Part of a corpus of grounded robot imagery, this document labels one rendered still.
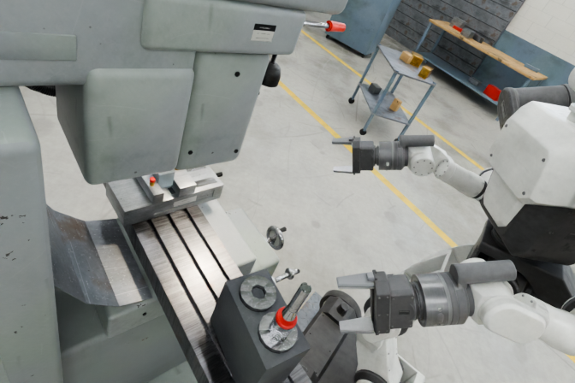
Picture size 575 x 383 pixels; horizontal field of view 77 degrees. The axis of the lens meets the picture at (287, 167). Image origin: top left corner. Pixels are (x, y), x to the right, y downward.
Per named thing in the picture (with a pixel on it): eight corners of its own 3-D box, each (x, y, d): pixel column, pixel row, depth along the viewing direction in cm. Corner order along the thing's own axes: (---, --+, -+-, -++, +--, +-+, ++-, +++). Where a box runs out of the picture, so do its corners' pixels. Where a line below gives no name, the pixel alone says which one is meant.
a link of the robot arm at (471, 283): (426, 291, 71) (485, 287, 70) (448, 338, 61) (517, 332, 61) (430, 244, 66) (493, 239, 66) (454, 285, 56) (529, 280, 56)
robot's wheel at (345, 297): (350, 332, 174) (369, 310, 162) (346, 338, 170) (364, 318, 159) (317, 303, 180) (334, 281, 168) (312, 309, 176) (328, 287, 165)
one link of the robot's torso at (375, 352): (403, 377, 139) (425, 282, 119) (385, 422, 124) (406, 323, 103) (365, 356, 147) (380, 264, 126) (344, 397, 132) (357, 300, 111)
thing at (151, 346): (216, 279, 198) (243, 204, 163) (246, 330, 182) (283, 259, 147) (42, 352, 147) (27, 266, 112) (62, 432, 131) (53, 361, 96)
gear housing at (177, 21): (239, 10, 92) (249, -32, 86) (294, 57, 79) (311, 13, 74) (95, -8, 70) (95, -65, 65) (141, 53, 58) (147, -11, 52)
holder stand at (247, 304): (248, 304, 104) (269, 264, 93) (285, 380, 92) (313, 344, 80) (209, 319, 97) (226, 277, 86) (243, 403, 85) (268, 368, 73)
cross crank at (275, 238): (271, 233, 177) (279, 217, 170) (285, 251, 171) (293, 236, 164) (245, 244, 167) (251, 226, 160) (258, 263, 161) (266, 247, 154)
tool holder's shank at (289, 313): (285, 306, 78) (303, 277, 72) (297, 315, 77) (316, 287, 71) (277, 316, 76) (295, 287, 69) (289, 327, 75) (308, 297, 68)
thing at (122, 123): (139, 112, 94) (149, 13, 79) (179, 173, 82) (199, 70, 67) (55, 118, 82) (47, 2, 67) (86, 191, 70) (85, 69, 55)
